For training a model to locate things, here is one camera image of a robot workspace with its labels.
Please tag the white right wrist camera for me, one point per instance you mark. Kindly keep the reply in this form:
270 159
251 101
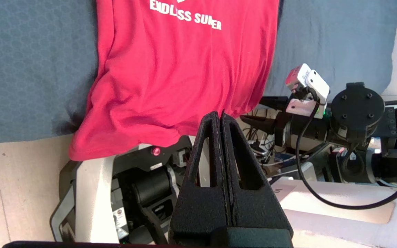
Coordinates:
308 89

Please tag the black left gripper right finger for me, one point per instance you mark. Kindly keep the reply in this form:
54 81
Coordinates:
257 210

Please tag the red printed t-shirt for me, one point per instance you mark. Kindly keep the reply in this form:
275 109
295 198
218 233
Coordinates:
184 75

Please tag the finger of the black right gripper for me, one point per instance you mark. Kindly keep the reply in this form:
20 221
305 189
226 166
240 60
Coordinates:
258 124
276 101

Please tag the white black robot base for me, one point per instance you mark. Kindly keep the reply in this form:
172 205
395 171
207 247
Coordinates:
91 193

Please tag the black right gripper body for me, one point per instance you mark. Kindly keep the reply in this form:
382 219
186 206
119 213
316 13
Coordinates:
357 106

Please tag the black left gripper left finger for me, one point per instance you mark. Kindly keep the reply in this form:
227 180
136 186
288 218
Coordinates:
198 210

